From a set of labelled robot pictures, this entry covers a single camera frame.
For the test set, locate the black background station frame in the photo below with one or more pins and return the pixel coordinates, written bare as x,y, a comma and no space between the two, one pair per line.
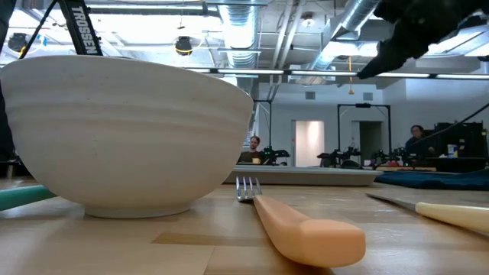
363,105

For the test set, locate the grey plastic tray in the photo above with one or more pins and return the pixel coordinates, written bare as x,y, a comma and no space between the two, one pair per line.
305,176

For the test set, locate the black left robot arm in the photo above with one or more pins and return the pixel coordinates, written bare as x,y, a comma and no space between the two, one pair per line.
82,30

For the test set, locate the black equipment cases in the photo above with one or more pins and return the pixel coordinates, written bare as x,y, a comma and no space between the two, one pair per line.
462,141

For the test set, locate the silver corrugated ventilation duct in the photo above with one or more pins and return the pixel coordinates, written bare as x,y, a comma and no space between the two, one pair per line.
240,34

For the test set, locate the white ceramic bowl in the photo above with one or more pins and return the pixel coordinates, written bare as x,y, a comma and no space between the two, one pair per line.
126,133

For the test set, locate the person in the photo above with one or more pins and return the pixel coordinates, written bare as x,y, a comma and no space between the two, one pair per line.
250,156
414,143

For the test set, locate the silver smooth ventilation duct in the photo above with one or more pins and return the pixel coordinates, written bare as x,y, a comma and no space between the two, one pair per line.
355,15

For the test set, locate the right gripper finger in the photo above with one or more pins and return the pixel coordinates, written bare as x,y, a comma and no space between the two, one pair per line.
386,57

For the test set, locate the black background robot arm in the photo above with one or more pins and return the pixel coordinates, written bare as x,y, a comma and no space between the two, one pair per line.
275,154
389,156
340,156

